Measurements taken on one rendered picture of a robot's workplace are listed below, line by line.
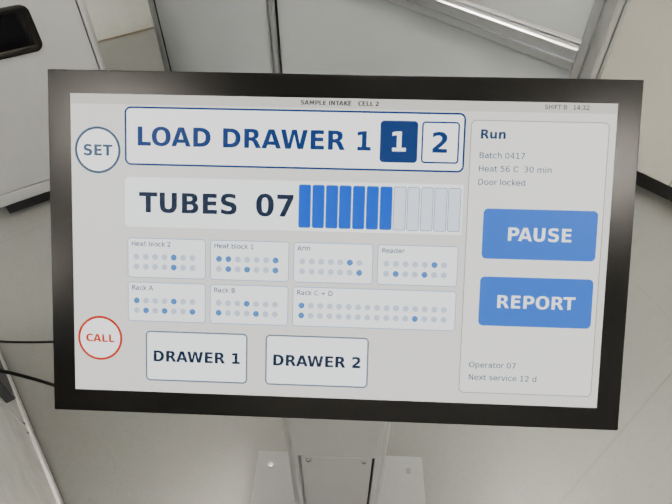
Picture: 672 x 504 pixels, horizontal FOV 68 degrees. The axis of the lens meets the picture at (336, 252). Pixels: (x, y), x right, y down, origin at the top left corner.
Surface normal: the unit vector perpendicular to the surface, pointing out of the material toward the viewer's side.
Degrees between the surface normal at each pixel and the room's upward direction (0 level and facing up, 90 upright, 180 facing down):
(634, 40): 90
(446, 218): 50
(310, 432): 90
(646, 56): 90
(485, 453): 0
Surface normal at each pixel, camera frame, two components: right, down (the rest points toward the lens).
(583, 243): -0.03, 0.08
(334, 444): -0.04, 0.70
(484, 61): -0.77, 0.44
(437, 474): 0.00, -0.71
